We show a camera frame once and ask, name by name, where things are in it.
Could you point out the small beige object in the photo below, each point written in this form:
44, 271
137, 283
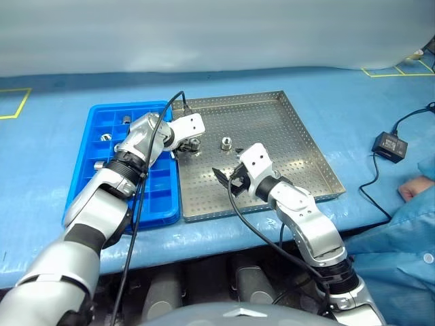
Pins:
415, 55

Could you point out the person in blue coat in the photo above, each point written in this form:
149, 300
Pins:
401, 254

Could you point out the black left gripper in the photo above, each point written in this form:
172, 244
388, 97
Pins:
181, 146

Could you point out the blue plastic compartment tray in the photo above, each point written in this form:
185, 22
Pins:
159, 190

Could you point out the small metal roller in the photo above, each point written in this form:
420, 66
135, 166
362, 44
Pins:
225, 143
126, 119
98, 165
194, 142
106, 137
117, 147

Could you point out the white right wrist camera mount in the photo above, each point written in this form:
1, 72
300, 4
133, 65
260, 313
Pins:
257, 162

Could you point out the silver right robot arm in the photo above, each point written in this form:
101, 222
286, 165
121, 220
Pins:
306, 220

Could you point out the perforated steel tray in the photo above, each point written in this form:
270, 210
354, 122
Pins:
289, 142

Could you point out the yellow tape square marking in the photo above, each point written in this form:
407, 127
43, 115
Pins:
22, 103

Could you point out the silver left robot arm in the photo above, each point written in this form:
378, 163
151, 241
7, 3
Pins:
85, 203

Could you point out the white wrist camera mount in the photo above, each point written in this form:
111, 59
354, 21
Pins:
257, 162
190, 125

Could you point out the grey rounded robot body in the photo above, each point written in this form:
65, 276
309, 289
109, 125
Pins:
210, 317

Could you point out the person's bare hand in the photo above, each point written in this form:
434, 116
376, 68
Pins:
410, 188

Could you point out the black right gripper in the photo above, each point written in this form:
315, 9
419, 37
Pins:
239, 183

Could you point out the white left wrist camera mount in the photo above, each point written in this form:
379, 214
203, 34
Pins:
190, 125

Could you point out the dark rounded cylinder shape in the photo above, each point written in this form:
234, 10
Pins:
161, 299
251, 282

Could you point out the blue plastic table cover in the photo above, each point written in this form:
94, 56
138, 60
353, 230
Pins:
340, 102

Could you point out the black power adapter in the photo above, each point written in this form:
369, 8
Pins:
389, 146

